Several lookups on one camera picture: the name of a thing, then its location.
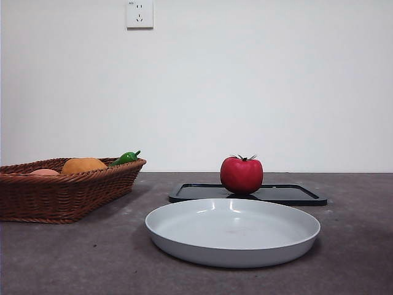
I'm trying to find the red tomato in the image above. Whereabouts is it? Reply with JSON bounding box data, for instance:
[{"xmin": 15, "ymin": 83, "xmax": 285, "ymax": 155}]
[{"xmin": 220, "ymin": 154, "xmax": 264, "ymax": 195}]

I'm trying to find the green pepper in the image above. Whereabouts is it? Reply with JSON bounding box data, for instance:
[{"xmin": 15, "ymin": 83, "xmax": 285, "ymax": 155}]
[{"xmin": 107, "ymin": 150, "xmax": 142, "ymax": 168}]

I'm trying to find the grey round plate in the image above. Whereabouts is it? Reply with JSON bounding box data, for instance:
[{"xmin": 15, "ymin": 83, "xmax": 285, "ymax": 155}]
[{"xmin": 145, "ymin": 198, "xmax": 322, "ymax": 269}]

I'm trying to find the black rectangular tray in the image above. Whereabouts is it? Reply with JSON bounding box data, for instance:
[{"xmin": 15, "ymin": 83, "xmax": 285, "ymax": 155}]
[{"xmin": 168, "ymin": 183, "xmax": 328, "ymax": 207}]

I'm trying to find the orange round fruit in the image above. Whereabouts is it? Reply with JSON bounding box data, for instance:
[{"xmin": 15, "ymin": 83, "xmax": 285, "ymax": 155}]
[{"xmin": 61, "ymin": 157, "xmax": 109, "ymax": 175}]

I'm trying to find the brown wicker basket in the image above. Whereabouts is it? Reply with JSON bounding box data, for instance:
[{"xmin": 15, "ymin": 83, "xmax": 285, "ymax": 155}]
[{"xmin": 0, "ymin": 157, "xmax": 147, "ymax": 225}]

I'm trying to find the pale pink fruit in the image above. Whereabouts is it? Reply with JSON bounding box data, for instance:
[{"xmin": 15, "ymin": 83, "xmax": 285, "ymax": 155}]
[{"xmin": 29, "ymin": 168, "xmax": 61, "ymax": 176}]

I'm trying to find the white wall socket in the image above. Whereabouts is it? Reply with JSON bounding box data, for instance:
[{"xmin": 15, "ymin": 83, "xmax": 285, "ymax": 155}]
[{"xmin": 126, "ymin": 0, "xmax": 154, "ymax": 31}]

